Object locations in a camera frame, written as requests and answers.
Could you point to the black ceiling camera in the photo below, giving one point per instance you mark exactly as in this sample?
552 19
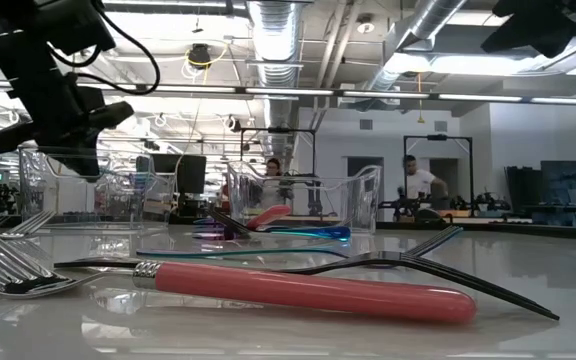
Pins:
199 54

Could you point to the black metal station frame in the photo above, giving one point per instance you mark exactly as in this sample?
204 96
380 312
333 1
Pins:
278 130
438 137

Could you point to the silver ceiling duct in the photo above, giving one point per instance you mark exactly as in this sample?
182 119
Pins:
433 20
278 40

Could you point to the black fork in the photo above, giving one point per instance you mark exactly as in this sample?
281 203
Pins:
233 225

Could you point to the clear plastic bin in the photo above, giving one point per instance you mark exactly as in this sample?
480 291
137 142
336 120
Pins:
348 200
133 200

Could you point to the ceiling light rail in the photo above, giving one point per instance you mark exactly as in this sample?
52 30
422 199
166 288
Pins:
288 92

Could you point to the black computer monitor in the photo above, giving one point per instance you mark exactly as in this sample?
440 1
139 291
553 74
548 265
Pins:
188 172

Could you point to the iridescent blue fork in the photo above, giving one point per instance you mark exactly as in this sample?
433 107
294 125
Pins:
328 233
193 252

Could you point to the black equipment rack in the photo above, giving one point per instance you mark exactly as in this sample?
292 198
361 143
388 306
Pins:
558 185

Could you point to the person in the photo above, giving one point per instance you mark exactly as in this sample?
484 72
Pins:
420 182
274 167

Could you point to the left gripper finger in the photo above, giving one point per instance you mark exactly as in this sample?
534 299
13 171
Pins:
60 157
85 160

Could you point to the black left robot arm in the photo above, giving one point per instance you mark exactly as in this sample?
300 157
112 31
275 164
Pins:
43 20

